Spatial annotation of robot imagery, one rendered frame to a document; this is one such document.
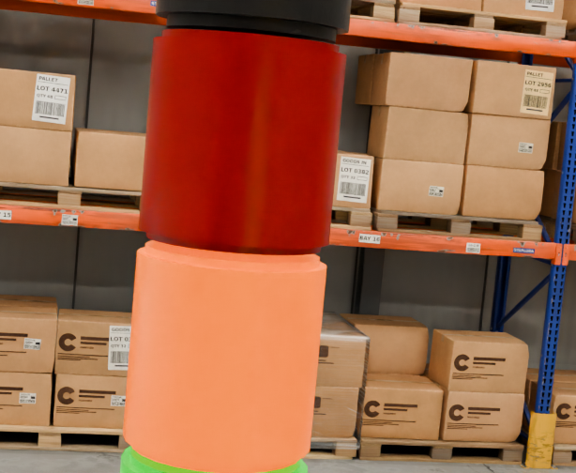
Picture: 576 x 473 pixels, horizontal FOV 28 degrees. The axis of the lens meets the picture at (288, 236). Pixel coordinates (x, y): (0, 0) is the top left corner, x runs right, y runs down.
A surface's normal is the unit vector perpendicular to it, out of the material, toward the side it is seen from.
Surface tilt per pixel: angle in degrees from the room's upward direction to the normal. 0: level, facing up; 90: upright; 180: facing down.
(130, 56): 90
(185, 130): 90
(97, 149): 88
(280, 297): 90
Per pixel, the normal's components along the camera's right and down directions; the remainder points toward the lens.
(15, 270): 0.19, 0.11
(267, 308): 0.48, 0.13
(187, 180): -0.51, 0.04
